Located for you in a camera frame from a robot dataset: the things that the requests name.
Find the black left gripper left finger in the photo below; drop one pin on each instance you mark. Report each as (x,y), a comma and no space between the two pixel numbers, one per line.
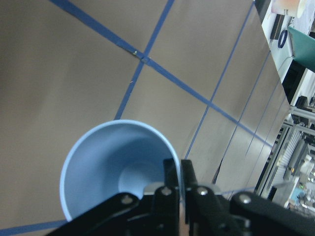
(124,214)

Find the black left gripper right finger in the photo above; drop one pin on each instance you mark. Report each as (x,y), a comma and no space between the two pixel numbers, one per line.
(208,213)

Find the light blue plastic cup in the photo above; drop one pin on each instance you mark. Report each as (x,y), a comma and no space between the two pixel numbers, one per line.
(113,157)

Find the green book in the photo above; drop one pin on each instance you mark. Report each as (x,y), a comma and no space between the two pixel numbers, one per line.
(303,48)

